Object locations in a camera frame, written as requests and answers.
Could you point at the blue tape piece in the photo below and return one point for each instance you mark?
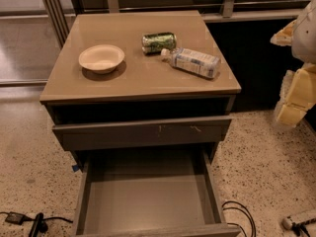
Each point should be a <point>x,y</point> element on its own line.
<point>75,168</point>

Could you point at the clear plastic water bottle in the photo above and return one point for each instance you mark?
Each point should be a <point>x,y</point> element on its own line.
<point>195,62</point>

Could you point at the green soda can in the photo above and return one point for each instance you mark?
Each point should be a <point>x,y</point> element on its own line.
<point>154,43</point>

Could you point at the grey top drawer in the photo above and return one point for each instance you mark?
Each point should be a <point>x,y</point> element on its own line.
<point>170,131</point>

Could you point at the white power strip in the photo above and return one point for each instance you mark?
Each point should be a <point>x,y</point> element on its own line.
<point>305,217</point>

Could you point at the white paper bowl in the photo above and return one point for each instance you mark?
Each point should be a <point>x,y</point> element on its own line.
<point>101,59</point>

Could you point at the open grey middle drawer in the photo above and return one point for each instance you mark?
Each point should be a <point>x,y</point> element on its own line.
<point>165,191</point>

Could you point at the grey drawer cabinet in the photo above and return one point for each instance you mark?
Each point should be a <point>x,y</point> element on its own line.
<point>142,87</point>

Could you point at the black power adapter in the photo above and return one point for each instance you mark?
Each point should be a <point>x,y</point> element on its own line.
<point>15,218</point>

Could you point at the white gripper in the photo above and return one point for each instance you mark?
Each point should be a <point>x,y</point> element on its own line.
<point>305,39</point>

